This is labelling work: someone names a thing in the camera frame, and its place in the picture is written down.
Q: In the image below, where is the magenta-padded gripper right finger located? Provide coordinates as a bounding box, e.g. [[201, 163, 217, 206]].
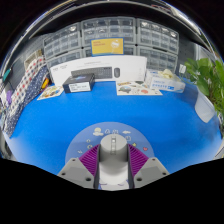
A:
[[126, 143, 171, 190]]

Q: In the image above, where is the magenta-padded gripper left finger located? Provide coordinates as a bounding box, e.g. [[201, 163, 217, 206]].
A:
[[57, 143, 101, 190]]

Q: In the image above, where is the grey computer mouse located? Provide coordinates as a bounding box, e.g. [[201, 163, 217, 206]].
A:
[[98, 134, 130, 186]]

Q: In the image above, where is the round blue printed mouse pad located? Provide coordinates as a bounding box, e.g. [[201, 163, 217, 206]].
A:
[[64, 121, 155, 192]]

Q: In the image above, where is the food sticker sheet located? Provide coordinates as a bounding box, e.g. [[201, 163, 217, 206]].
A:
[[36, 84, 65, 101]]

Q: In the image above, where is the cartoon sticker sheet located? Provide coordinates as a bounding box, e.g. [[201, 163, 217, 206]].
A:
[[115, 79, 163, 97]]

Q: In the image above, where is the small black box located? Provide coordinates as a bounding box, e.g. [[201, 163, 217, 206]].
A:
[[62, 73, 96, 94]]

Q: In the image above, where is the white tissue box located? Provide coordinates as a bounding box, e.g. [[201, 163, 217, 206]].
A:
[[144, 68, 187, 94]]

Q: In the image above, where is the red blue checked cloth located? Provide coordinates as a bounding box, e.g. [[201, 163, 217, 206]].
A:
[[11, 57, 46, 111]]

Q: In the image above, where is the white keyboard packaging box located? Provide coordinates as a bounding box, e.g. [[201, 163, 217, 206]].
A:
[[49, 55, 148, 87]]

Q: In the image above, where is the potted green plant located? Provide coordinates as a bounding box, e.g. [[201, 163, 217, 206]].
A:
[[184, 57, 224, 136]]

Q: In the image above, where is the white woven basket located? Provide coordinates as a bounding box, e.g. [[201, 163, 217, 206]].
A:
[[23, 49, 44, 69]]

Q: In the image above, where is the yellow and blue box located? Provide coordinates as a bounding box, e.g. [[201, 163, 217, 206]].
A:
[[90, 37, 125, 57]]

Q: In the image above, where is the white wall socket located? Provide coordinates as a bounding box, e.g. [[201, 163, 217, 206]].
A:
[[178, 63, 187, 75]]

